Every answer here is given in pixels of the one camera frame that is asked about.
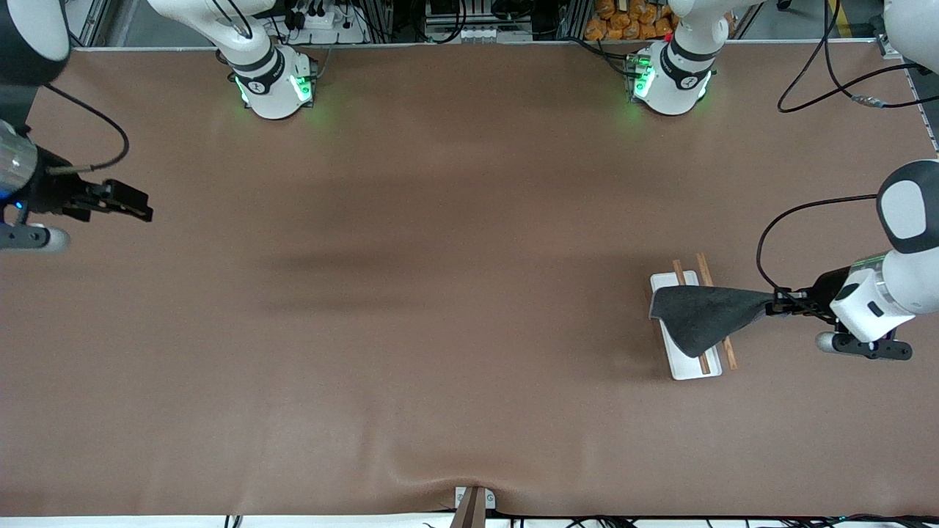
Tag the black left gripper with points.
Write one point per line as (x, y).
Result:
(830, 288)

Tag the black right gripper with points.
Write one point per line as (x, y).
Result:
(51, 192)

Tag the grey purple towel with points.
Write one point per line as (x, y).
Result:
(704, 315)

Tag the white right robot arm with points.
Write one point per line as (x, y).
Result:
(268, 81)

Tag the white rack with wooden rods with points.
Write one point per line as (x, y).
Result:
(689, 367)

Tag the white power strip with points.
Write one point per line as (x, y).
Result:
(323, 18)

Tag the orange snack packets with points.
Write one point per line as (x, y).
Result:
(623, 22)

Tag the brown table mat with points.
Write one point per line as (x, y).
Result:
(440, 330)

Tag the white connector block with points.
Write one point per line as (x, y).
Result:
(491, 34)

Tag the metal camera mount clamp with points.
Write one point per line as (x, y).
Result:
(474, 506)

